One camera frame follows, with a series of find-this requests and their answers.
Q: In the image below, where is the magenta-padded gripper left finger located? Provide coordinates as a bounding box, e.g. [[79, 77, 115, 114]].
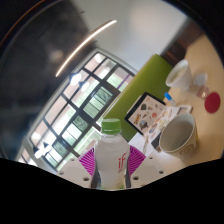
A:
[[57, 148, 101, 190]]

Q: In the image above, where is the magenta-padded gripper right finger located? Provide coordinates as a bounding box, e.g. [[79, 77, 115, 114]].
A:
[[123, 144, 166, 189]]

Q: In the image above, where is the green-capped clear drink bottle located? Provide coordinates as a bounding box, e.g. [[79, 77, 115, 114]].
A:
[[94, 118, 131, 191]]

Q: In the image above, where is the white paper sheet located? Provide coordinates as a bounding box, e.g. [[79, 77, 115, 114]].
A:
[[129, 133, 148, 155]]

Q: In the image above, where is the beige swirl-patterned cup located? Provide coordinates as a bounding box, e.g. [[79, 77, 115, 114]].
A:
[[158, 112, 199, 160]]

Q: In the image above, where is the printed sticker sheet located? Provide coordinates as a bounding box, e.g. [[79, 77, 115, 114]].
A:
[[144, 106, 183, 143]]

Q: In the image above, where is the black-framed tablet with stickers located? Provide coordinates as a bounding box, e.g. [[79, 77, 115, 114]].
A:
[[124, 91, 167, 136]]

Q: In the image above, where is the large black-framed window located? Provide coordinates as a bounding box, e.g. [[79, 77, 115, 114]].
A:
[[19, 49, 136, 168]]

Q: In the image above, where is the small blue-capped bottle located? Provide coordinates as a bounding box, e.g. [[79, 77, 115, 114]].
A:
[[163, 91, 178, 107]]

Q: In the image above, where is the green upholstered bench backrest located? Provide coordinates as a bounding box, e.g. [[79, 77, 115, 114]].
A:
[[103, 54, 174, 143]]

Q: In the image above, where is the group of pendant lamps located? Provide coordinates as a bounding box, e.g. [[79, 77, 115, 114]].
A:
[[33, 71, 92, 160]]

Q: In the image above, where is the flat round red coaster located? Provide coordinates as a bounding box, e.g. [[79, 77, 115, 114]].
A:
[[204, 91, 222, 114]]

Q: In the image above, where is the small clear pinkish packet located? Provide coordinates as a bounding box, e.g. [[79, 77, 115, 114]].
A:
[[196, 85, 211, 99]]

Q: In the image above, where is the white ceramic bowl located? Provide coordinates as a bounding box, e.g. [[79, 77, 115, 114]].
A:
[[165, 59, 194, 92]]

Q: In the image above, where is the white paper napkin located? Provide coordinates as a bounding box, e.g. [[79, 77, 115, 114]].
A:
[[193, 73, 209, 88]]

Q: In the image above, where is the long linear ceiling light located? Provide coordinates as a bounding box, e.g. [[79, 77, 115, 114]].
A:
[[54, 19, 118, 78]]

